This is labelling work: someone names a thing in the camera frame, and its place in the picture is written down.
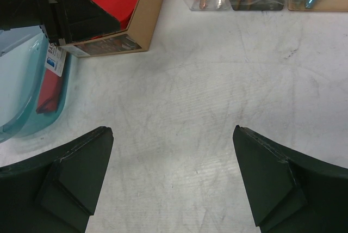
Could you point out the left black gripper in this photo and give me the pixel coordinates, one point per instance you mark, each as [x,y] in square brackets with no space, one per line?
[62,21]

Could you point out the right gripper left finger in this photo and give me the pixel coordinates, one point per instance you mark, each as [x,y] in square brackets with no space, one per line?
[57,190]

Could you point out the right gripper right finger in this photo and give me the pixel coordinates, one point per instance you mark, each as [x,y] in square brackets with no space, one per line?
[287,190]

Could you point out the cardboard napkin box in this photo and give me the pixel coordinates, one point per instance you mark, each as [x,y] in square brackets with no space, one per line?
[135,38]

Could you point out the rolled red napkin bundle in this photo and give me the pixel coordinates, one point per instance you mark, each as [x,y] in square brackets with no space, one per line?
[50,93]

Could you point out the teal plastic basin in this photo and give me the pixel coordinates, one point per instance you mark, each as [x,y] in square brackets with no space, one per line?
[25,57]

